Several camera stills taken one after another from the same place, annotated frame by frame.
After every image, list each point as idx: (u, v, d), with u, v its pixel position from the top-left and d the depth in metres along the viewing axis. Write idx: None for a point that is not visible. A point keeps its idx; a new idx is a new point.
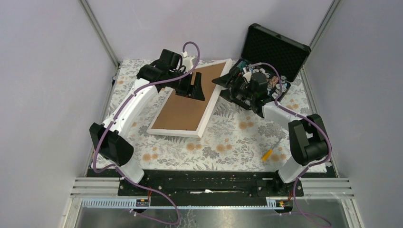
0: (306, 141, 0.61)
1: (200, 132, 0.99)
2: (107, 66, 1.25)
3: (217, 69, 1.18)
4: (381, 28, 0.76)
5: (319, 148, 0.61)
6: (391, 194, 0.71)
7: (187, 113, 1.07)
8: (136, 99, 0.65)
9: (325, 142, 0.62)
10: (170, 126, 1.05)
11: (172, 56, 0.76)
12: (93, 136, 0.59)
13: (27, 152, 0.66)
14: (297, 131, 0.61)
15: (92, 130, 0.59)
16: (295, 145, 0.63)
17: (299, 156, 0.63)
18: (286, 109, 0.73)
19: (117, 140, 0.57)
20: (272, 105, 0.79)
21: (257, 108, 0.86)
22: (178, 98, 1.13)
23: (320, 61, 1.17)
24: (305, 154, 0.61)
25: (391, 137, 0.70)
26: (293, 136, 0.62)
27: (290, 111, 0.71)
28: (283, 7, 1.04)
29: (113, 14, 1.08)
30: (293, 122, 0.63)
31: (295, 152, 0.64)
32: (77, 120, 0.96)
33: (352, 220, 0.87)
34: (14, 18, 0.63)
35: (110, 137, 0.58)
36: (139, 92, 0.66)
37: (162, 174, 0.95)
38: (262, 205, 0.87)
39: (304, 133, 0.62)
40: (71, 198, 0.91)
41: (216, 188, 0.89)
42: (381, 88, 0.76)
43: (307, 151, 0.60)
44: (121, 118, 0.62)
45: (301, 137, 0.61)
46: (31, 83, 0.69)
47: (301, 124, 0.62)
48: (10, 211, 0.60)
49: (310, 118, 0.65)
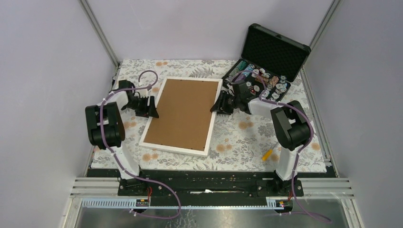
0: (289, 125, 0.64)
1: (206, 151, 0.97)
2: (107, 66, 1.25)
3: (207, 86, 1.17)
4: (381, 28, 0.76)
5: (302, 131, 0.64)
6: (391, 194, 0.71)
7: (182, 130, 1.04)
8: (116, 97, 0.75)
9: (307, 126, 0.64)
10: (160, 140, 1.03)
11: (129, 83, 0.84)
12: (90, 118, 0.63)
13: (26, 151, 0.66)
14: (279, 117, 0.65)
15: (89, 110, 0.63)
16: (279, 131, 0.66)
17: (283, 141, 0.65)
18: (267, 101, 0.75)
19: (114, 105, 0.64)
20: (255, 99, 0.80)
21: (244, 106, 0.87)
22: (178, 111, 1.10)
23: (320, 61, 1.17)
24: (290, 137, 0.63)
25: (392, 137, 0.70)
26: (277, 122, 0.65)
27: (271, 102, 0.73)
28: (283, 7, 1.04)
29: (113, 14, 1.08)
30: (275, 109, 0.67)
31: (281, 138, 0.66)
32: (77, 120, 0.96)
33: (352, 220, 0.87)
34: (14, 18, 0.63)
35: (108, 106, 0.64)
36: (118, 93, 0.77)
37: (162, 174, 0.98)
38: (262, 205, 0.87)
39: (286, 118, 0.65)
40: (71, 198, 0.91)
41: (216, 188, 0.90)
42: (381, 88, 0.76)
43: (291, 134, 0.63)
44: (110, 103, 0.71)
45: (283, 122, 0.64)
46: (32, 83, 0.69)
47: (283, 110, 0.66)
48: (10, 209, 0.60)
49: (290, 104, 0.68)
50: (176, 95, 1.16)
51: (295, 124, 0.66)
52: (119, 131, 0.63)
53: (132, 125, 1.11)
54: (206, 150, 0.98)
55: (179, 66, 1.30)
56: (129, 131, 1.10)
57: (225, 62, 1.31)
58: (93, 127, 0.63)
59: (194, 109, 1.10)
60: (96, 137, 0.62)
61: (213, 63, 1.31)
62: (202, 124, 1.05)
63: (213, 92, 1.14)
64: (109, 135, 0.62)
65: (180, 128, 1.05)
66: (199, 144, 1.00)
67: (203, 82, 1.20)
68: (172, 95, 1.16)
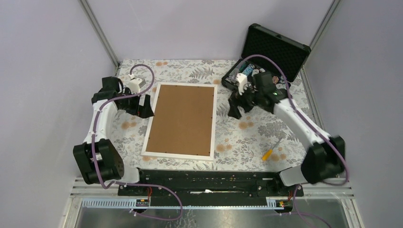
0: (323, 164, 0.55)
1: (212, 156, 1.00)
2: (107, 66, 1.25)
3: (204, 91, 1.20)
4: (381, 28, 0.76)
5: (334, 171, 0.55)
6: (391, 194, 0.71)
7: (186, 136, 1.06)
8: (104, 112, 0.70)
9: (340, 165, 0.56)
10: (155, 148, 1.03)
11: (113, 82, 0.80)
12: (81, 159, 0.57)
13: (27, 150, 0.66)
14: (316, 157, 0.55)
15: (77, 152, 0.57)
16: (310, 165, 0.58)
17: (310, 175, 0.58)
18: (307, 122, 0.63)
19: (107, 145, 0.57)
20: (288, 106, 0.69)
21: (268, 101, 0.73)
22: (181, 116, 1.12)
23: (320, 61, 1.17)
24: (318, 176, 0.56)
25: (392, 138, 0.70)
26: (310, 159, 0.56)
27: (311, 125, 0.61)
28: (283, 7, 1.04)
29: (113, 14, 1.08)
30: (315, 144, 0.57)
31: (308, 170, 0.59)
32: (77, 120, 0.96)
33: (352, 220, 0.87)
34: (14, 18, 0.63)
35: (100, 146, 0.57)
36: (104, 107, 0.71)
37: (162, 174, 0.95)
38: (262, 204, 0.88)
39: (323, 157, 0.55)
40: (71, 198, 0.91)
41: (216, 188, 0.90)
42: (382, 89, 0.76)
43: (321, 173, 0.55)
44: (100, 129, 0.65)
45: (319, 162, 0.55)
46: (32, 83, 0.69)
47: (322, 147, 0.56)
48: (10, 209, 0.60)
49: (332, 140, 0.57)
50: (170, 102, 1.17)
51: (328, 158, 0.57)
52: (115, 170, 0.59)
53: (132, 125, 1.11)
54: (212, 156, 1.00)
55: (179, 66, 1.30)
56: (129, 131, 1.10)
57: (225, 62, 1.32)
58: (87, 168, 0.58)
59: (195, 115, 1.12)
60: (91, 175, 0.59)
61: (213, 63, 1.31)
62: (205, 130, 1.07)
63: (210, 98, 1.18)
64: (104, 174, 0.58)
65: (184, 135, 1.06)
66: (204, 149, 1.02)
67: (198, 88, 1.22)
68: (168, 100, 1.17)
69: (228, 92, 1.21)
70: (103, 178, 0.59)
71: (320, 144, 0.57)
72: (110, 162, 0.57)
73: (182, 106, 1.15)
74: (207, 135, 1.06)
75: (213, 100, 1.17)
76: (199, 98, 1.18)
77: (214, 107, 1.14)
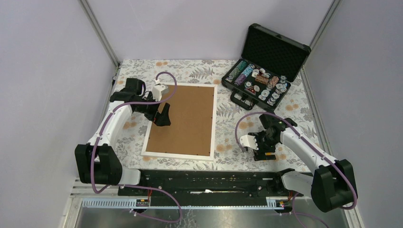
0: (331, 189, 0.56)
1: (212, 156, 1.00)
2: (107, 66, 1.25)
3: (203, 91, 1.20)
4: (382, 28, 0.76)
5: (343, 195, 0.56)
6: (392, 194, 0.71)
7: (186, 136, 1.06)
8: (117, 116, 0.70)
9: (350, 189, 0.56)
10: (156, 148, 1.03)
11: (136, 82, 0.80)
12: (81, 159, 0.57)
13: (27, 150, 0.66)
14: (324, 180, 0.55)
15: (78, 151, 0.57)
16: (318, 191, 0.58)
17: (320, 203, 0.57)
18: (313, 148, 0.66)
19: (108, 152, 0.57)
20: (292, 133, 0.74)
21: (274, 130, 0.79)
22: (181, 116, 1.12)
23: (321, 61, 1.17)
24: (328, 203, 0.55)
25: (393, 138, 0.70)
26: (318, 184, 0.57)
27: (317, 151, 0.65)
28: (284, 8, 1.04)
29: (112, 14, 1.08)
30: (321, 169, 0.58)
31: (317, 198, 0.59)
32: (77, 120, 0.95)
33: (352, 220, 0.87)
34: (14, 18, 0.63)
35: (101, 150, 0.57)
36: (118, 110, 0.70)
37: (162, 174, 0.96)
38: (262, 205, 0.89)
39: (331, 182, 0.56)
40: (71, 198, 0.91)
41: (216, 188, 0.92)
42: (382, 89, 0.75)
43: (331, 199, 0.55)
44: (107, 133, 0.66)
45: (328, 186, 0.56)
46: (32, 83, 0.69)
47: (329, 172, 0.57)
48: (9, 209, 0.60)
49: (338, 165, 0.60)
50: (171, 101, 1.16)
51: (336, 183, 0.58)
52: (110, 176, 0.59)
53: (132, 125, 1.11)
54: (212, 155, 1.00)
55: (179, 66, 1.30)
56: (129, 131, 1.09)
57: (225, 62, 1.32)
58: (84, 168, 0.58)
59: (195, 115, 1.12)
60: (86, 176, 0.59)
61: (213, 63, 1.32)
62: (205, 130, 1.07)
63: (210, 98, 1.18)
64: (99, 177, 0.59)
65: (183, 136, 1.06)
66: (204, 149, 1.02)
67: (198, 88, 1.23)
68: (168, 100, 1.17)
69: (228, 92, 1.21)
70: (97, 181, 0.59)
71: (326, 167, 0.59)
72: (108, 167, 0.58)
73: (182, 106, 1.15)
74: (206, 136, 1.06)
75: (213, 100, 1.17)
76: (198, 98, 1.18)
77: (214, 107, 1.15)
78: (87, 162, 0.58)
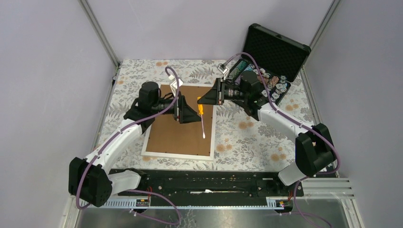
0: (313, 153, 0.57)
1: (212, 156, 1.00)
2: (107, 66, 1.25)
3: (203, 91, 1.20)
4: (381, 29, 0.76)
5: (325, 157, 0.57)
6: (392, 194, 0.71)
7: (185, 136, 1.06)
8: (122, 136, 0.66)
9: (330, 150, 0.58)
10: (156, 148, 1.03)
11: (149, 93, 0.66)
12: (72, 172, 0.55)
13: (27, 149, 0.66)
14: (305, 146, 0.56)
15: (73, 164, 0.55)
16: (302, 157, 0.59)
17: (306, 168, 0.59)
18: (290, 118, 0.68)
19: (99, 175, 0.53)
20: (269, 109, 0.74)
21: (252, 110, 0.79)
22: None
23: (320, 61, 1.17)
24: (313, 166, 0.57)
25: (392, 137, 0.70)
26: (300, 151, 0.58)
27: (294, 121, 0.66)
28: (284, 8, 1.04)
29: (112, 15, 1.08)
30: (300, 137, 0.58)
31: (302, 165, 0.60)
32: (77, 120, 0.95)
33: (352, 220, 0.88)
34: (15, 18, 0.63)
35: (92, 172, 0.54)
36: (126, 129, 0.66)
37: (162, 174, 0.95)
38: (262, 204, 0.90)
39: (312, 149, 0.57)
40: (71, 198, 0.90)
41: (216, 188, 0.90)
42: (381, 89, 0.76)
43: (314, 163, 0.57)
44: (106, 153, 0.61)
45: (310, 151, 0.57)
46: (32, 82, 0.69)
47: (309, 137, 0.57)
48: (9, 209, 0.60)
49: (315, 129, 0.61)
50: None
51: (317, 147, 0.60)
52: (94, 198, 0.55)
53: None
54: (212, 156, 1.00)
55: (179, 66, 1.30)
56: None
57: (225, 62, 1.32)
58: (74, 181, 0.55)
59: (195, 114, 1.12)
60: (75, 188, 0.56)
61: (213, 63, 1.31)
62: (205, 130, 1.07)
63: None
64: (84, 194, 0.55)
65: (183, 135, 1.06)
66: (204, 149, 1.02)
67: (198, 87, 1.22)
68: None
69: None
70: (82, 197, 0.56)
71: (305, 134, 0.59)
72: (93, 190, 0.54)
73: None
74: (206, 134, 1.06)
75: None
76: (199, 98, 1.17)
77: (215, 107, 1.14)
78: (78, 176, 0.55)
